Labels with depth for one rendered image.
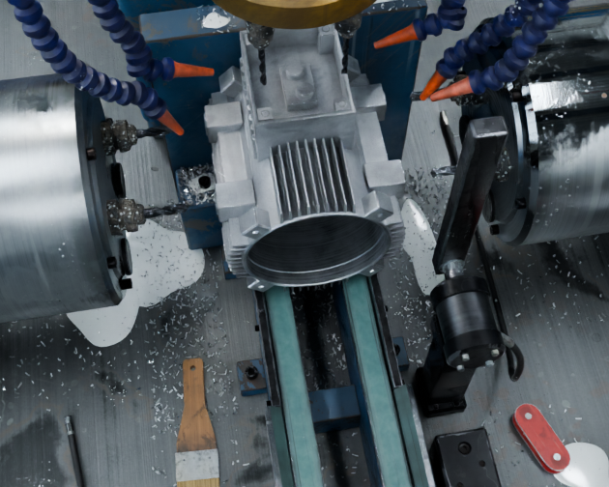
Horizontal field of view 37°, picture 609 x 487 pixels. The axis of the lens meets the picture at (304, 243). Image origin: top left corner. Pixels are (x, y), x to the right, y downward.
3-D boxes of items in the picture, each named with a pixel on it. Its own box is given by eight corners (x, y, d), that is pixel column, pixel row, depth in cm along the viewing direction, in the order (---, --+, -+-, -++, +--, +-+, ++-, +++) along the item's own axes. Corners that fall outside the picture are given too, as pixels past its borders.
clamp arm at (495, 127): (429, 254, 99) (466, 112, 76) (456, 250, 99) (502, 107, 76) (437, 283, 97) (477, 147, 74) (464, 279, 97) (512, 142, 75)
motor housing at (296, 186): (214, 157, 113) (198, 58, 97) (364, 138, 115) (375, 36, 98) (233, 303, 104) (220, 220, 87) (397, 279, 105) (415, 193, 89)
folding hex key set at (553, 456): (506, 415, 110) (509, 411, 109) (528, 403, 111) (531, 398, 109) (550, 479, 107) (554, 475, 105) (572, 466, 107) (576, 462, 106)
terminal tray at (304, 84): (240, 75, 100) (236, 31, 94) (335, 63, 101) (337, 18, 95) (254, 166, 95) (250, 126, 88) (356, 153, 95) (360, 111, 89)
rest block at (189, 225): (184, 213, 124) (173, 163, 113) (236, 205, 124) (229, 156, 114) (188, 251, 121) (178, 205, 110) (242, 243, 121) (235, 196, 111)
